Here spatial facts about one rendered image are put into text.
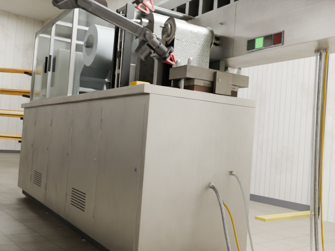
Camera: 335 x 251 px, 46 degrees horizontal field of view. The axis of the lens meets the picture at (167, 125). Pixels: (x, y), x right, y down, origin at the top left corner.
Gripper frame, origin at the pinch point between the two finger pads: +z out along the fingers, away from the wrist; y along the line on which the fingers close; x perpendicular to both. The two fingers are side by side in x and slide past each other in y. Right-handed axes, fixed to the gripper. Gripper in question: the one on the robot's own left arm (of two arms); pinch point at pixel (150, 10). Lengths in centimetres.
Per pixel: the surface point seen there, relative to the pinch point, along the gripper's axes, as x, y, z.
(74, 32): -5, -95, -12
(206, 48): 9.9, 5.7, 35.1
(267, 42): 17, 41, 44
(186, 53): -1.9, 6.2, 28.5
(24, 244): -131, -50, 52
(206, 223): -66, 33, 85
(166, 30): -0.3, 1.7, 13.0
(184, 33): 4.6, 6.2, 20.1
